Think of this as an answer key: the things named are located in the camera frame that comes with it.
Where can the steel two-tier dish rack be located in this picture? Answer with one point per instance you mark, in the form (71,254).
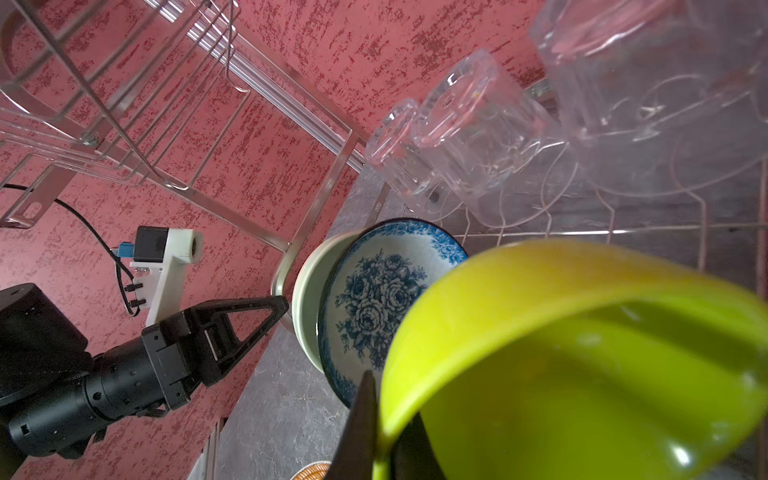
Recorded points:
(245,120)

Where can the pale green bowl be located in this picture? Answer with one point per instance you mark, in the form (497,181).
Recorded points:
(308,291)

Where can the clear glass cup far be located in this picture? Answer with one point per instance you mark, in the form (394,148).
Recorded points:
(392,153)

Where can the white patterned deep plate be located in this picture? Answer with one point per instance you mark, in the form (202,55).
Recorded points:
(313,471)

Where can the blue floral white bowl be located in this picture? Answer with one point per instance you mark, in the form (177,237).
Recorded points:
(370,289)

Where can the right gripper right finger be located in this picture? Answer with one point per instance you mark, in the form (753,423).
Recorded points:
(412,456)

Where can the clear glass cup middle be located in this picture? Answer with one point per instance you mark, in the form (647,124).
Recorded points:
(498,149)

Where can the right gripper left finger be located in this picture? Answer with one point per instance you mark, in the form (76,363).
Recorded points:
(354,457)

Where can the clear glass cup near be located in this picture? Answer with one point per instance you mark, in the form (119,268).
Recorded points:
(658,97)

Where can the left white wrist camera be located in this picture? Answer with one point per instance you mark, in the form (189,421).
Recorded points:
(158,260)

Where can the lime green bowl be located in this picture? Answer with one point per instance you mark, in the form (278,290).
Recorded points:
(563,359)

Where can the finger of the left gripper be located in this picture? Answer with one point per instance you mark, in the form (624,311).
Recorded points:
(215,312)
(225,352)

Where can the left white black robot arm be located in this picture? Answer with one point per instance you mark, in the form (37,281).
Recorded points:
(57,398)

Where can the clear glass cup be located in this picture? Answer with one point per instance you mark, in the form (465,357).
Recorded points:
(498,149)
(658,97)
(392,153)

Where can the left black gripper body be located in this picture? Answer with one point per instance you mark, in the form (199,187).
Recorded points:
(175,357)

